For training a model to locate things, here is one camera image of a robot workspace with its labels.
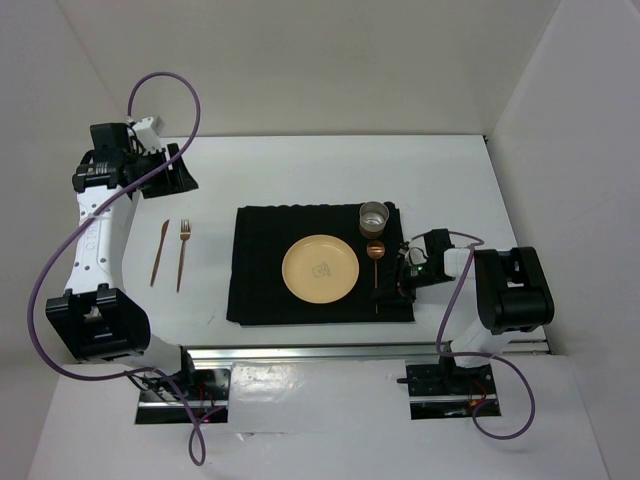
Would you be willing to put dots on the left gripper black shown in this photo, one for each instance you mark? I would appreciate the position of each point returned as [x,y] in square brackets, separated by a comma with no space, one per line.
[174,180]

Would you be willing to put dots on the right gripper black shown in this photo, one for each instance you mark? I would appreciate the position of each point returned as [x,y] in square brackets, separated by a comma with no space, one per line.
[397,288]

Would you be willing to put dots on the copper knife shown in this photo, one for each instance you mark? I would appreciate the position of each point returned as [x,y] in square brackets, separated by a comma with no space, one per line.
[158,255]

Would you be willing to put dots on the copper spoon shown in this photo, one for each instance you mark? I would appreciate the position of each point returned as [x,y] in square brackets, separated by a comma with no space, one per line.
[375,250]

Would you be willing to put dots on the metal cup copper base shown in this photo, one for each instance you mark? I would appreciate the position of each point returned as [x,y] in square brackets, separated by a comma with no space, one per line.
[373,217]

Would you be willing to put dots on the yellow plate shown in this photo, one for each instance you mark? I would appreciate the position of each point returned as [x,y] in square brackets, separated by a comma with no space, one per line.
[320,269]

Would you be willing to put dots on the black cloth placemat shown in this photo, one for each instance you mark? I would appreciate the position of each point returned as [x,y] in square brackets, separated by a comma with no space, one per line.
[258,295]

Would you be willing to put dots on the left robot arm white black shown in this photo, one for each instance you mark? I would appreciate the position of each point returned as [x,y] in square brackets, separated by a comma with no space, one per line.
[95,318]

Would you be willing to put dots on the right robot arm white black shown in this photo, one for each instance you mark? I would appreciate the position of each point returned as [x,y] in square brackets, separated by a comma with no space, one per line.
[511,291]

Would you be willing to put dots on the copper fork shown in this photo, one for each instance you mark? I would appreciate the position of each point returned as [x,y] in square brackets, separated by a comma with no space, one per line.
[185,235]

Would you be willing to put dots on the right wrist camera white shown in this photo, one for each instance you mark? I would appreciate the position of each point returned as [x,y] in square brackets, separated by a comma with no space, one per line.
[414,255]

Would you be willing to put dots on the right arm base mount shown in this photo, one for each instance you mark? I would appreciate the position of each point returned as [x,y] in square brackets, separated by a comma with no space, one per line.
[446,391]

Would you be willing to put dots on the aluminium front rail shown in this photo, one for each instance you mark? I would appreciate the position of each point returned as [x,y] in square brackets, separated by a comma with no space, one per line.
[311,353]

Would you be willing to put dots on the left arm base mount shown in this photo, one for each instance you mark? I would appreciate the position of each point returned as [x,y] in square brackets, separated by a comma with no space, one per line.
[207,397]

